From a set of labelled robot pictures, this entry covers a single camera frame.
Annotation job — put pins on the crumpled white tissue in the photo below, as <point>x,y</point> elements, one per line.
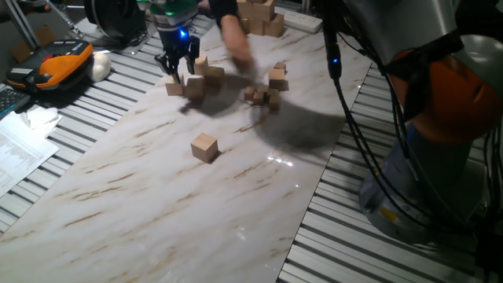
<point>43,118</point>

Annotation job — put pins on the aluminium profile beam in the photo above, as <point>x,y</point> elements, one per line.
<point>21,21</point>

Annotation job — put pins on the white power strip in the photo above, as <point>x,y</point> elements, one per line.
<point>298,19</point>

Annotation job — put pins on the black round spool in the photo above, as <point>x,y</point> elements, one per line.
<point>114,17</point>

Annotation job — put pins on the person right forearm black sleeve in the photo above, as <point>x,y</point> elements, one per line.
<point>228,23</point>

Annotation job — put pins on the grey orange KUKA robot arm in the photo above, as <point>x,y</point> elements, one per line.
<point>412,23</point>

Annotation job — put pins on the brown cardboard piece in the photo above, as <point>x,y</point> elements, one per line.
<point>33,45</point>

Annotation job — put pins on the printed white paper sheet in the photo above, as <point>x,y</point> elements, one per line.
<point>21,153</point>

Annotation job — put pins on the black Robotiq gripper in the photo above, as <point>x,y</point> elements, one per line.
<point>173,43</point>

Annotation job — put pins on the black computer keyboard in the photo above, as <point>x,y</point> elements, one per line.
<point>12,100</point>

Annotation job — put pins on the marble pattern board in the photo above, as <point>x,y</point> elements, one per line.
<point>137,204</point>

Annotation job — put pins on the orange black teach pendant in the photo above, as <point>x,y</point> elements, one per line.
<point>51,65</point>

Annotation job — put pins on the person right hand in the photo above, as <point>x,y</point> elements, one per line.
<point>243,59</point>

